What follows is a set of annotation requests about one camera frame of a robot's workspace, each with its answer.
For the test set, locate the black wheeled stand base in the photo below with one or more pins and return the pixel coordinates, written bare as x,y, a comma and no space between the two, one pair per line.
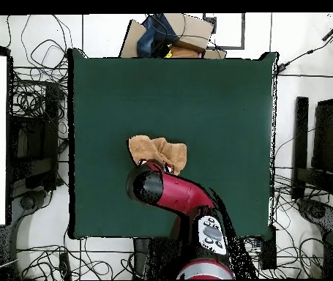
28,203

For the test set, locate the brown cardboard box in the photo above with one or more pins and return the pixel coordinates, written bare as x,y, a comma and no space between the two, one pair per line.
192,29

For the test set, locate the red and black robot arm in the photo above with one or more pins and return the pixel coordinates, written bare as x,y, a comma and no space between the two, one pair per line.
180,193

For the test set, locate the black chair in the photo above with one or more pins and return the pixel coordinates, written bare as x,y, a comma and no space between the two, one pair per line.
328,137

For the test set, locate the orange-brown cloth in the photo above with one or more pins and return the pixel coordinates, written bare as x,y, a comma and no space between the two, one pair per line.
186,52

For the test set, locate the blue jeans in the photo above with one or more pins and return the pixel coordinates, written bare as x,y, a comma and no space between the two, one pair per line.
154,38

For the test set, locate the dark green table cloth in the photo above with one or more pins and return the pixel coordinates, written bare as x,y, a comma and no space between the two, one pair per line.
213,117

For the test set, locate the black upright post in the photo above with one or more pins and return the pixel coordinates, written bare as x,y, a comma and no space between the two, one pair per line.
300,140

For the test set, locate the orange terry towel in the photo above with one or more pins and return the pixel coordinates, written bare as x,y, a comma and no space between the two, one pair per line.
148,147

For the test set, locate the black power strip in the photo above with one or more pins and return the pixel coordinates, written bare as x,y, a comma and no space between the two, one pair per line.
268,251

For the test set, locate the black equipment stand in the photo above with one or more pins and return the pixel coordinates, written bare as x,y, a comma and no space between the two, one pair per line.
37,140

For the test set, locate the dark-framed white board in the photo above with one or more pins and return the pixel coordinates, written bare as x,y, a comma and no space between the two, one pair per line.
243,32

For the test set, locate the brown cardboard sheet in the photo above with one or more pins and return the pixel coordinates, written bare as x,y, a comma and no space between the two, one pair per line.
131,41

